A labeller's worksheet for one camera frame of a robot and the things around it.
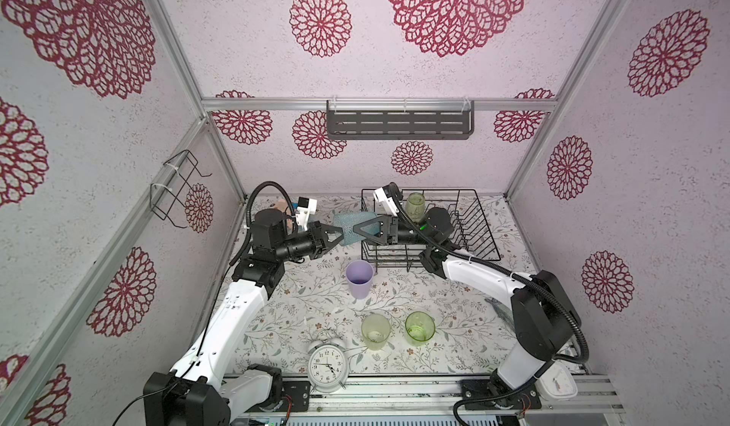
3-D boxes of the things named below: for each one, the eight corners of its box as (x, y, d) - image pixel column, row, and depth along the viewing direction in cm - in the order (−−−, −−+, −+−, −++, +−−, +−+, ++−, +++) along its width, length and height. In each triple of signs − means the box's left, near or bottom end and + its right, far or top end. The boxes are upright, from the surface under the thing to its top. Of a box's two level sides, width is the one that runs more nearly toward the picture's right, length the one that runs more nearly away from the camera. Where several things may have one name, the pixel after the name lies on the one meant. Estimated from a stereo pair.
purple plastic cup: (344, 299, 93) (342, 281, 84) (350, 277, 99) (348, 258, 89) (367, 303, 92) (368, 286, 83) (372, 281, 98) (373, 262, 88)
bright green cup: (404, 346, 84) (408, 336, 77) (402, 322, 89) (406, 311, 82) (431, 346, 84) (437, 336, 77) (427, 322, 89) (433, 311, 82)
